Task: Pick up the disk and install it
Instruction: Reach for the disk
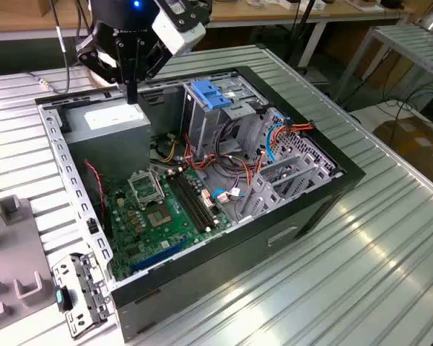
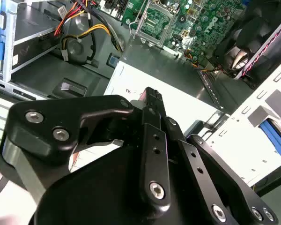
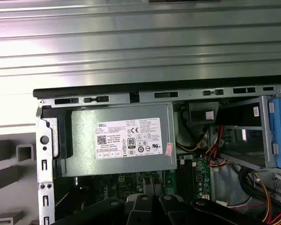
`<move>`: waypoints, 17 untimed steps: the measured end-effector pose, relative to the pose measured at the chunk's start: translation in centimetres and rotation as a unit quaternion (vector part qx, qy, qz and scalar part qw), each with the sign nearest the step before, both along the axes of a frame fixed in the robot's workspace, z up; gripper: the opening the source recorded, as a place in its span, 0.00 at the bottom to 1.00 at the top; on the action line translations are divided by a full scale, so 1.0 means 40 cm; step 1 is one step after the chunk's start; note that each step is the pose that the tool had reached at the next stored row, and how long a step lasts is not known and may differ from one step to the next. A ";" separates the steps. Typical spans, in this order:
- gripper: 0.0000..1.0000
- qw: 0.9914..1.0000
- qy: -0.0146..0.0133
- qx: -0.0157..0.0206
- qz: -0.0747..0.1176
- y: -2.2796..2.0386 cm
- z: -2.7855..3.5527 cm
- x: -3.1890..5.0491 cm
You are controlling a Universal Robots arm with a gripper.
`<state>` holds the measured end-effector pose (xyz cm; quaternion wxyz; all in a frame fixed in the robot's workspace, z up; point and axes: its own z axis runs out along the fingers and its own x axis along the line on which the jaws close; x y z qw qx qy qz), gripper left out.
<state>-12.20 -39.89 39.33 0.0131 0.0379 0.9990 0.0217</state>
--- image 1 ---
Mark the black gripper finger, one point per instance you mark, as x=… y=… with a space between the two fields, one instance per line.
x=84 y=54
x=131 y=93

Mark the grey metal disk bay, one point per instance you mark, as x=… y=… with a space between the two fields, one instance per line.
x=263 y=191

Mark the grey power supply unit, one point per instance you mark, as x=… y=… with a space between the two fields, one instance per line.
x=108 y=144

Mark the wooden desk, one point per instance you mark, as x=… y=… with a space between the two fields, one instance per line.
x=21 y=19

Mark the grey metal drive cage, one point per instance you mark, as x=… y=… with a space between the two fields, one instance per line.
x=205 y=126

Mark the black RAM slot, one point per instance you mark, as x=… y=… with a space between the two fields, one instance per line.
x=196 y=200
x=187 y=203

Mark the CPU socket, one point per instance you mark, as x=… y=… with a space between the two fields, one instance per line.
x=158 y=216

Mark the black case fan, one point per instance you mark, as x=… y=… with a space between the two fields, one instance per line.
x=107 y=220

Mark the green motherboard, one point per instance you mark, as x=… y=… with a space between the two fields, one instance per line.
x=158 y=241

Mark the blue expansion slot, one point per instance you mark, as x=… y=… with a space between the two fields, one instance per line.
x=157 y=256

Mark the black stand pole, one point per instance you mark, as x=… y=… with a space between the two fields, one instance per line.
x=299 y=36

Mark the black open PC case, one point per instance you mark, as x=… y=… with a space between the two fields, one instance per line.
x=238 y=252

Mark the grey parts rack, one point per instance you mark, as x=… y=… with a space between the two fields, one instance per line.
x=18 y=248

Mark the black clip with blue tab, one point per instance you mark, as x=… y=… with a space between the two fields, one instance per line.
x=64 y=301

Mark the metal slat side table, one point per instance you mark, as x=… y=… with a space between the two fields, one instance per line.
x=411 y=43

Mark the large cardboard box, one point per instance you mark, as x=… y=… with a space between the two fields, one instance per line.
x=418 y=144

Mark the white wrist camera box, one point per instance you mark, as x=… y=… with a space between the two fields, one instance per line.
x=177 y=36

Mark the blue plastic drive bracket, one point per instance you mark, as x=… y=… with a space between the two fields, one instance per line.
x=211 y=97

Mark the metal slot retainer bracket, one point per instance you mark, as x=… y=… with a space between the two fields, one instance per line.
x=90 y=284

